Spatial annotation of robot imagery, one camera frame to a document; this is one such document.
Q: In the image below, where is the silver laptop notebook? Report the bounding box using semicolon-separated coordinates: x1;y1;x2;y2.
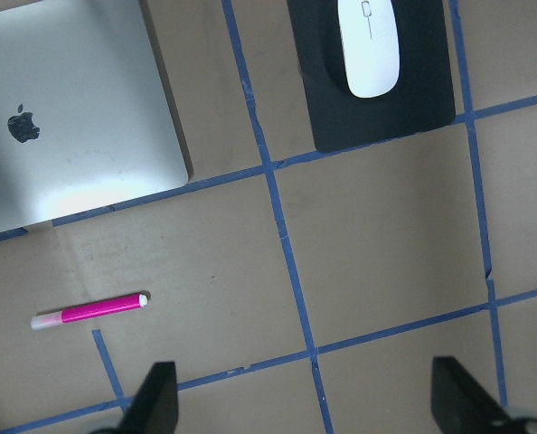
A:
0;1;192;233

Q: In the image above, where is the white computer mouse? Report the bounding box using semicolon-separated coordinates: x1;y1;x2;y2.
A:
337;0;400;99

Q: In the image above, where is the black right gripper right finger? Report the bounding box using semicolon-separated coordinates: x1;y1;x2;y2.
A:
430;356;514;434

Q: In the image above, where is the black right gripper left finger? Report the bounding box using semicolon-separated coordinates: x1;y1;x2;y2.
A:
118;362;179;434

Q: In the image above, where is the black mousepad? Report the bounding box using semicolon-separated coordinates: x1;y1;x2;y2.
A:
287;1;455;153

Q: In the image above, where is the pink highlighter pen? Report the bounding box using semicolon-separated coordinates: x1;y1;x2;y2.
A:
30;293;149;331

